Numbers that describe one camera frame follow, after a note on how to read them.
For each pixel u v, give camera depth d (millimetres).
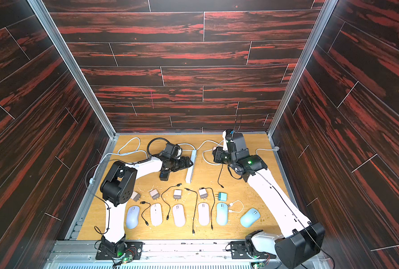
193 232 792
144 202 884
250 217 822
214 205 868
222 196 885
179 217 825
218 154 651
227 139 566
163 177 957
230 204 877
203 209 842
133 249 734
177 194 904
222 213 825
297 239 371
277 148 1113
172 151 819
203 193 904
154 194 885
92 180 986
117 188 539
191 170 964
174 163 847
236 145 537
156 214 823
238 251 733
